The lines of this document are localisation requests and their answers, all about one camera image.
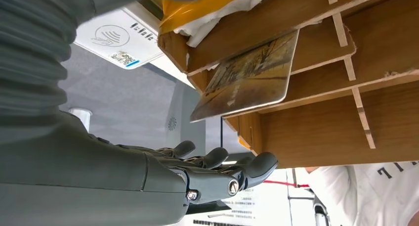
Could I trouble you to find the grey white card reader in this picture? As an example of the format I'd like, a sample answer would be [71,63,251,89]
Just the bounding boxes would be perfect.
[73,3,166,71]

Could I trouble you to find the person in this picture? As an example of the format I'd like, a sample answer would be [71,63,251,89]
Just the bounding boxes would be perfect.
[304,160,419,226]

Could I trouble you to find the grey kiosk stand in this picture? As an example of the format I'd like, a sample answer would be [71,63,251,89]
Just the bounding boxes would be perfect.
[165,81,223,150]

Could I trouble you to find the yellow plastic tape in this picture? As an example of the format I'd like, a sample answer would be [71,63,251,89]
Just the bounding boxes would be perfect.
[159,0,254,34]

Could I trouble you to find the cardboard divider box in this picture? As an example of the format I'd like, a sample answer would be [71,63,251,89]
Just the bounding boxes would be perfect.
[157,0,419,170]

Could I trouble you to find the white cylindrical post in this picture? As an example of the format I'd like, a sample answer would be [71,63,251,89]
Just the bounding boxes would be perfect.
[69,108,93,133]

